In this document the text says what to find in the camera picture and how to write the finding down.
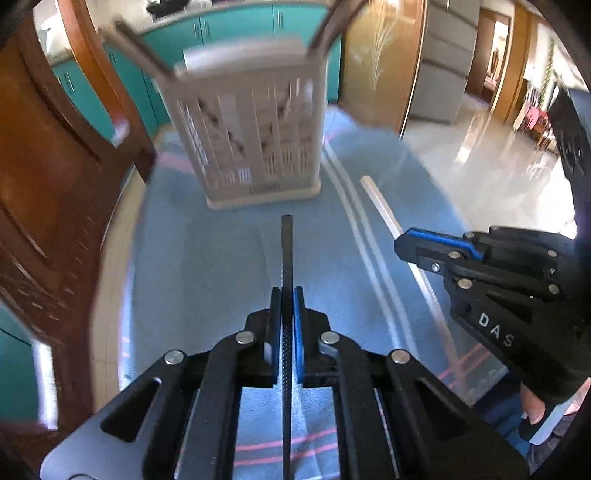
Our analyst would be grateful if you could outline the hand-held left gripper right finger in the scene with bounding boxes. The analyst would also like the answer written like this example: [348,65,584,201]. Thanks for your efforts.
[293,286,467,480]

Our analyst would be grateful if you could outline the wooden door frame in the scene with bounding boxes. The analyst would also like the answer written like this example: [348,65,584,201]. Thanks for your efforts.
[466,9,539,123]

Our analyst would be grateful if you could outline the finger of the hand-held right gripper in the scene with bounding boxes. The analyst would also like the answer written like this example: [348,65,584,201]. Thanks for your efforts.
[394,226,578,265]
[397,251,561,298]

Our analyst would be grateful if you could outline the grey refrigerator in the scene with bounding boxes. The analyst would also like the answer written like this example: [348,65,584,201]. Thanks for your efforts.
[411,0,481,125]

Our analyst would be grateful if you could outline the etched glass sliding door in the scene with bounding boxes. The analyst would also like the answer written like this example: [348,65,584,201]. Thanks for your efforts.
[342,0,428,134]

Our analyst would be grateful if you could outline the white plastic utensil holder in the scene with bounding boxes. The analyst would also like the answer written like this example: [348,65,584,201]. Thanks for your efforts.
[154,37,326,212]

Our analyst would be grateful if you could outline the carved wooden chair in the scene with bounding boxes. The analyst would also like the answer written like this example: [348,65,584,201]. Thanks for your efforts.
[0,0,158,444]

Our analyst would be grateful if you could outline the teal base cabinets under stove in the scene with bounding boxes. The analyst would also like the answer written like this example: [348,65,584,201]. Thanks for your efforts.
[104,0,342,139]

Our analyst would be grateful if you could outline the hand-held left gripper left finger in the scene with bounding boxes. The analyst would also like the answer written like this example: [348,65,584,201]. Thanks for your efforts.
[100,287,283,480]

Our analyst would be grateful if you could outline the teal base cabinets by window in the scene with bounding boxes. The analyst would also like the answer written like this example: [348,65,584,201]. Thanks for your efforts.
[51,60,118,144]

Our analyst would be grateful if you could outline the blue striped cloth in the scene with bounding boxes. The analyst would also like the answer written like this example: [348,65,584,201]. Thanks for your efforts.
[117,104,509,480]

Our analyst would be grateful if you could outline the person's right hand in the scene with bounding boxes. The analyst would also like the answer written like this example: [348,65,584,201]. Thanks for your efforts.
[522,388,546,423]

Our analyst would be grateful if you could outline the pink garment on chair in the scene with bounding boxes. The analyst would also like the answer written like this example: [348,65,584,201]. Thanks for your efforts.
[524,104,550,134]

